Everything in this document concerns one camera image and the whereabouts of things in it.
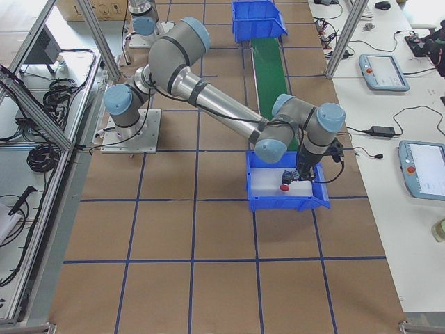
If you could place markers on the black power brick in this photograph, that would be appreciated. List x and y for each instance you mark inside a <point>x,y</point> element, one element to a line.
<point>380,131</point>

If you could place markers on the far teach pendant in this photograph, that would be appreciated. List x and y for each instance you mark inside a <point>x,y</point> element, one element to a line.
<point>382,73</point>

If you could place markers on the aluminium post right view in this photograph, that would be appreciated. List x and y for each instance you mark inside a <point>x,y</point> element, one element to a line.
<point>345,37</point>

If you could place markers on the white foam pad right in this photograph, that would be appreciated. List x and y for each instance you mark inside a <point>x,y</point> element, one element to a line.
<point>266,182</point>

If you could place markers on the blue plastic bin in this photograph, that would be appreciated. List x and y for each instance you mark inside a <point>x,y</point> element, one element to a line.
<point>319,198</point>
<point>256,19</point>

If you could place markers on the right blue plastic bin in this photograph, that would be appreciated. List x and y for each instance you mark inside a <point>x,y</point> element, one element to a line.
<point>319,198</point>

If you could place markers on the red mushroom push button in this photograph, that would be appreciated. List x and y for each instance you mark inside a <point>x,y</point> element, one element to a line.
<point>287,179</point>

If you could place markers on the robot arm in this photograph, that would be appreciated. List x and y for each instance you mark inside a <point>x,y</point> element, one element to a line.
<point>169,68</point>
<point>147,28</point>

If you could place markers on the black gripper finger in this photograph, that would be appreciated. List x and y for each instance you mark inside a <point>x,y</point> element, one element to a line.
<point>301,176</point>
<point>311,175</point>

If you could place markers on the near teach pendant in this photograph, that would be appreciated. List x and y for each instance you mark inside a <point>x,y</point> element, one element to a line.
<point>422,166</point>

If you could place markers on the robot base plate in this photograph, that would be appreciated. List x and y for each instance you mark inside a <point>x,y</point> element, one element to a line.
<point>137,139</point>

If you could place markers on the black computer mouse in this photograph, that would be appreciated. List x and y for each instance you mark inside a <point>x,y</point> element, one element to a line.
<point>382,5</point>

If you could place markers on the left aluminium frame structure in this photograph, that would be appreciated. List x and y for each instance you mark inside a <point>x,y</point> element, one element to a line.
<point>53,78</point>

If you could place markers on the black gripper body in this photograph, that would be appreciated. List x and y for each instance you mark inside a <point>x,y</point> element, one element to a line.
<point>305,166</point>

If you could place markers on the left blue plastic bin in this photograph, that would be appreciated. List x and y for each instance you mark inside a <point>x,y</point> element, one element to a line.
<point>256,19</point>

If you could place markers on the teach pendant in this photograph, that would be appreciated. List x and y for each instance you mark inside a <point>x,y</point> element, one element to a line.
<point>422,166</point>
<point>382,73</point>

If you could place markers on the green conveyor belt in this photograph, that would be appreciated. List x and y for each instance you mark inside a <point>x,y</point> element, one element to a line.
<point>268,73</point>

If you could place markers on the cardboard box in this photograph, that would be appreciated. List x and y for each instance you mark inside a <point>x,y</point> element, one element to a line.
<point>104,10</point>

